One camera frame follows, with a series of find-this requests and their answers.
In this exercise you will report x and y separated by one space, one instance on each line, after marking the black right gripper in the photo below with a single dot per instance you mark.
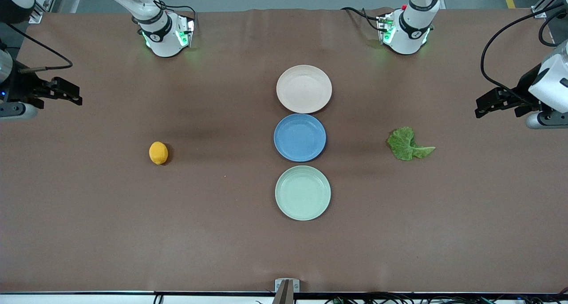
20 86

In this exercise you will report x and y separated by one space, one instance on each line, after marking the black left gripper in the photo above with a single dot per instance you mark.
525 85

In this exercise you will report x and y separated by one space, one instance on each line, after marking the green lettuce leaf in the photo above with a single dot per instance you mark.
404 145

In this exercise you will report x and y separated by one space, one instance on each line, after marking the yellow lemon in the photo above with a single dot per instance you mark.
158 153

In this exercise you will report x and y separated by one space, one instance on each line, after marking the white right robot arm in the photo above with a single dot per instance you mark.
162 40

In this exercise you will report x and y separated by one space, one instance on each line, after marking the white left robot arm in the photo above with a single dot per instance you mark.
410 33

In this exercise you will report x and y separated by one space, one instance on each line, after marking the beige round plate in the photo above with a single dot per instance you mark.
304 88

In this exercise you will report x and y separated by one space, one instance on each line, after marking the blue round plate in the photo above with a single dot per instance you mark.
299 137

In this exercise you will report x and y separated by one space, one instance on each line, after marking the light green round plate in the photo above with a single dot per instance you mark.
303 193

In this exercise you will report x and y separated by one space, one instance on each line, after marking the aluminium frame profile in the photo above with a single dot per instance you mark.
42 2
543 4

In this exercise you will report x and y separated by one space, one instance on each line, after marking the grey metal camera mount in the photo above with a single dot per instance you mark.
286 288

